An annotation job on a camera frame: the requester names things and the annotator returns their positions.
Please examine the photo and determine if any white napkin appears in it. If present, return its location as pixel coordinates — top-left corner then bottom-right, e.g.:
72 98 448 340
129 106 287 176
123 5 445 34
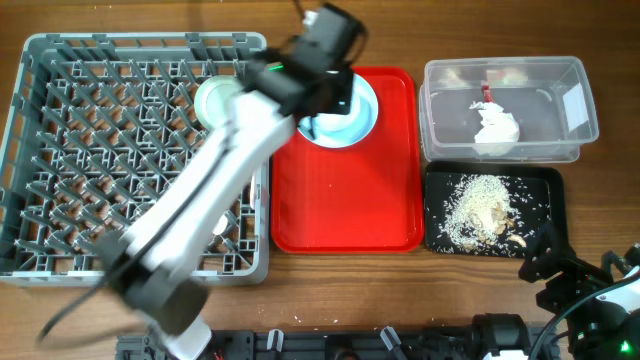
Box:
469 102 520 157

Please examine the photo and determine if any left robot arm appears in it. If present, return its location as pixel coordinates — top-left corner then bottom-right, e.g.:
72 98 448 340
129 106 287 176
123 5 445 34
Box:
98 41 353 359

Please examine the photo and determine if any light green saucer bowl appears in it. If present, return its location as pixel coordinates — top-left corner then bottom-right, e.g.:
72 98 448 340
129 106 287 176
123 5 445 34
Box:
312 113 353 132

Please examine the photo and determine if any clear plastic bin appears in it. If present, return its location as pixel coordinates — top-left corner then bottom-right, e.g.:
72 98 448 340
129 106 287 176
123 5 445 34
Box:
419 56 599 163

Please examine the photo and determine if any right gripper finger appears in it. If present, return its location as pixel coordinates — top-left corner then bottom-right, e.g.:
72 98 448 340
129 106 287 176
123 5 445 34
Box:
601 243 640 275
518 221 575 283

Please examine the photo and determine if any grey dishwasher rack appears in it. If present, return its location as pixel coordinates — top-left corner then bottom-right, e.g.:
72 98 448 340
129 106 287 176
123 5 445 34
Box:
1 32 267 287

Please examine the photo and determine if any red plastic tray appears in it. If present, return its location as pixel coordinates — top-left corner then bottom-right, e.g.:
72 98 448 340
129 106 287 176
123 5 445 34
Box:
270 66 425 254

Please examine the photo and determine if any rice food waste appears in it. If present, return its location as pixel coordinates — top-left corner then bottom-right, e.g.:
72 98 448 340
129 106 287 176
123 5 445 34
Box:
436 175 527 257

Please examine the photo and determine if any white plastic fork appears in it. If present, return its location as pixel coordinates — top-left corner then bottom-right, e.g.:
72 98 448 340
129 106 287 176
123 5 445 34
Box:
249 173 257 210

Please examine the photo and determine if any white plastic spoon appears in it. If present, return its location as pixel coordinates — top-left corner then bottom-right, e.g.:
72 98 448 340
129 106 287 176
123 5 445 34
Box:
212 215 229 235

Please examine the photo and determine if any red snack wrapper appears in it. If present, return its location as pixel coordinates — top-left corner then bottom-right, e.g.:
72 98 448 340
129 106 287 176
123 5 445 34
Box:
481 84 495 103

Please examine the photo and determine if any light blue plate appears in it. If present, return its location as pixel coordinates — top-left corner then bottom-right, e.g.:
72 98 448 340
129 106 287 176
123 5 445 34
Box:
298 74 379 149

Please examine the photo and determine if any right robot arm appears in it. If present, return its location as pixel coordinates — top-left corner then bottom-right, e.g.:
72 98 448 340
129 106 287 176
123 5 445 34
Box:
466 221 639 359

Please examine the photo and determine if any black tray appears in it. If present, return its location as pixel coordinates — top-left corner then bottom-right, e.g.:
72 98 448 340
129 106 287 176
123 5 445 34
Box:
424 161 567 258

